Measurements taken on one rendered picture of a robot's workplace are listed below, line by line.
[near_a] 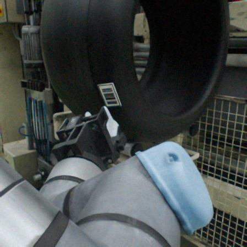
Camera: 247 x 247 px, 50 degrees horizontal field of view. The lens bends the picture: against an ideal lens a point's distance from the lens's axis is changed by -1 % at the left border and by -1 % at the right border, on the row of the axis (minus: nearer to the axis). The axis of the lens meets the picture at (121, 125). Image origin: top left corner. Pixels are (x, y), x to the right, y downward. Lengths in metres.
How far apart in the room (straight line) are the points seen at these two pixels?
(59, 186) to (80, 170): 0.04
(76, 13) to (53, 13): 0.11
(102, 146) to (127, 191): 0.22
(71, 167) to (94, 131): 0.09
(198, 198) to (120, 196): 0.06
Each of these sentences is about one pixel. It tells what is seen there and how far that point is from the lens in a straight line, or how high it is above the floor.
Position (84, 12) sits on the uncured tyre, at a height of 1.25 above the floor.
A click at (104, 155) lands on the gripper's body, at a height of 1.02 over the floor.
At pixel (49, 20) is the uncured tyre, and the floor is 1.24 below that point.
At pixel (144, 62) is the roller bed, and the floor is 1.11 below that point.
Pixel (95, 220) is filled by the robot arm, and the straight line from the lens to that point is 0.16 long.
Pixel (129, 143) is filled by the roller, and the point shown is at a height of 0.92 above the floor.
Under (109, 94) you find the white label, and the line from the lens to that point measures 0.60.
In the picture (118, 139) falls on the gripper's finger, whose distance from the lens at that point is 0.44.
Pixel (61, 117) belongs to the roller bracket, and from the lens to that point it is 0.97.
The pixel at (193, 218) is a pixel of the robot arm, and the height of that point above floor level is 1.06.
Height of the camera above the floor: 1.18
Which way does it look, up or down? 16 degrees down
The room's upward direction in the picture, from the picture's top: straight up
